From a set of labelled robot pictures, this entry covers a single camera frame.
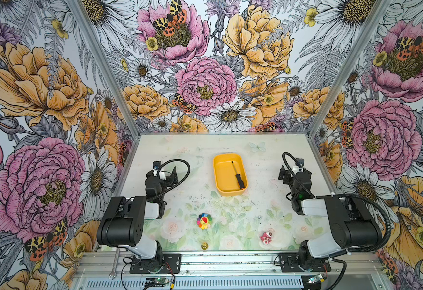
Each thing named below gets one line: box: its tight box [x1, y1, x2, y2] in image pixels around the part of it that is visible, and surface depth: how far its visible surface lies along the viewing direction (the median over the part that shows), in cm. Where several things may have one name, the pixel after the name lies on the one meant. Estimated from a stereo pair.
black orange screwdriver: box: [231, 160, 246, 191], surface depth 99 cm
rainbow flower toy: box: [196, 212, 213, 230], surface depth 86 cm
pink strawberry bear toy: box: [259, 232, 273, 245], surface depth 79 cm
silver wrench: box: [108, 247, 121, 280], surface depth 74 cm
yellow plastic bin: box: [213, 152, 249, 197], surface depth 103 cm
